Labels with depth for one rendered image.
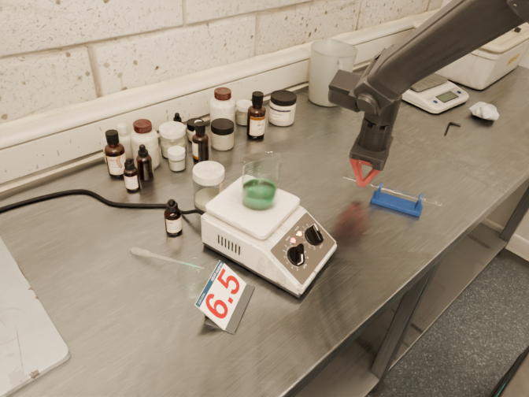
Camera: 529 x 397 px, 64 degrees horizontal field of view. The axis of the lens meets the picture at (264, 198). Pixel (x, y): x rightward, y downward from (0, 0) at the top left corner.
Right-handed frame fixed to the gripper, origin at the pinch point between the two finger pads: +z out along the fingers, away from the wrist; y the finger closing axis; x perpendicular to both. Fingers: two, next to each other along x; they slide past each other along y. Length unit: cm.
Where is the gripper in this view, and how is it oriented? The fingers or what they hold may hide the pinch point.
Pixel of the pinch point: (362, 182)
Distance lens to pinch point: 88.2
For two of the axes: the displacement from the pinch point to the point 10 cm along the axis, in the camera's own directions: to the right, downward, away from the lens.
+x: 9.2, 3.0, -2.7
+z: -0.7, 7.8, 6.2
